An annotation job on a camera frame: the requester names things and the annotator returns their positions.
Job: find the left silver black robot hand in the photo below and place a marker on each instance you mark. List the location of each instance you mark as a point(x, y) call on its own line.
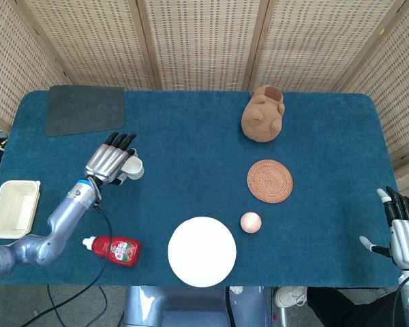
point(107, 160)

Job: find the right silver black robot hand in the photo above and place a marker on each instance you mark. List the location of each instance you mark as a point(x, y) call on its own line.
point(407, 242)

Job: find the small white paper cup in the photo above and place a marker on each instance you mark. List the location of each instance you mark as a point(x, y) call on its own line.
point(135, 168)

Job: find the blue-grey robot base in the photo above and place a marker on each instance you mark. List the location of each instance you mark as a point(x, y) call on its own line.
point(191, 306)

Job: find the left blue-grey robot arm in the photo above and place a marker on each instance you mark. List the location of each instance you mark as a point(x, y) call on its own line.
point(51, 235)

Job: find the cream rectangular tray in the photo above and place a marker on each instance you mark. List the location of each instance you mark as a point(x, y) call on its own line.
point(12, 209)

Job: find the round woven coaster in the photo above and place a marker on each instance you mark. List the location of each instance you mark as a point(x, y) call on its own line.
point(270, 181)

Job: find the dark grey mat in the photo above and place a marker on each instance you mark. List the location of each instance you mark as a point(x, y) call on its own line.
point(85, 110)

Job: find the blue table cloth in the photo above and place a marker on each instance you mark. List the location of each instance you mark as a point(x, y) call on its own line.
point(191, 153)

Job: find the black trousers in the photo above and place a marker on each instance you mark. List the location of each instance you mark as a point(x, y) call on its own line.
point(347, 306)

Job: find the red ketchup bottle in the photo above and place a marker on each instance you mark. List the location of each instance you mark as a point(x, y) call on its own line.
point(121, 251)

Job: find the white shoe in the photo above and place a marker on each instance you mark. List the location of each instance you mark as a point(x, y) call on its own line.
point(289, 297)

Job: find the white paper plate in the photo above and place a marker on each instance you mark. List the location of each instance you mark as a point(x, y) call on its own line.
point(201, 252)

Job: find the peach-coloured ball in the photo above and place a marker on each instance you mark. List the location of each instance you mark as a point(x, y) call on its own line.
point(250, 222)

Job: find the brown plush toy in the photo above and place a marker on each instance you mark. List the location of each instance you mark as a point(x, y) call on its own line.
point(260, 119)

